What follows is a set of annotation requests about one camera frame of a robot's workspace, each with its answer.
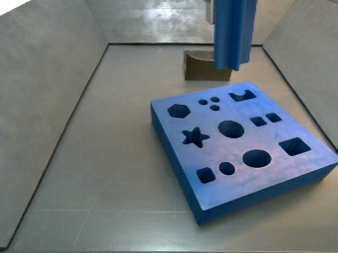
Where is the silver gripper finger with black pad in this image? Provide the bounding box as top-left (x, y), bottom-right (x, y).
top-left (203, 0), bottom-right (215, 25)

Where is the blue star-shaped block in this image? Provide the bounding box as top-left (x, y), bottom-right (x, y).
top-left (214, 0), bottom-right (258, 70)

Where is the blue board with shaped holes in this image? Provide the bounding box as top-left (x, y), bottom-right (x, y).
top-left (151, 82), bottom-right (338, 224)

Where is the black curved holder stand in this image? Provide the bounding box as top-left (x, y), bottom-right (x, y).
top-left (183, 50), bottom-right (232, 81)

